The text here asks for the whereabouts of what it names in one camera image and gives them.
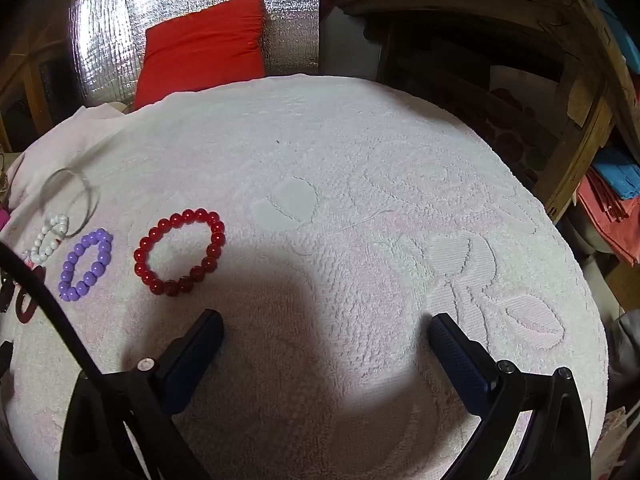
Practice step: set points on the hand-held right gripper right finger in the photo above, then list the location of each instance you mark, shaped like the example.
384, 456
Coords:
462, 360

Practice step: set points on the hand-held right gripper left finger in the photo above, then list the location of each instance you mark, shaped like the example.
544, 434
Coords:
186, 366

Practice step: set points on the dark brown bangle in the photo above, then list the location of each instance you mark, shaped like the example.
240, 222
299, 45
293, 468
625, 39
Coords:
26, 312

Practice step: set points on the silver bangle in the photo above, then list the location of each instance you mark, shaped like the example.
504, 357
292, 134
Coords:
94, 201

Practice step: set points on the folded coral cloth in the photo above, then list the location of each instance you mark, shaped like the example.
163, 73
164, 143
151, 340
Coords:
607, 220

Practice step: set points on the pale pink towel blanket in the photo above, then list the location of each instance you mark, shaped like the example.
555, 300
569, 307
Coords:
350, 160

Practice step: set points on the magenta cushion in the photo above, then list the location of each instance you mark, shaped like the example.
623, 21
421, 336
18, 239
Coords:
3, 220

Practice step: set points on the folded blue cloth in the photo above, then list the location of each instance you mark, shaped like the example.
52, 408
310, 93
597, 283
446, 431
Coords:
617, 167

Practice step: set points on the red cushion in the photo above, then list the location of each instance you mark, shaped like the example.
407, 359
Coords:
200, 45

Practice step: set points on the silver foil panel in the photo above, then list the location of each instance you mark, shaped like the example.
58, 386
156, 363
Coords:
100, 35

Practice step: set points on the wooden shelf unit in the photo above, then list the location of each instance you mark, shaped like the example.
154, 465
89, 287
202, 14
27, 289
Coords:
590, 25

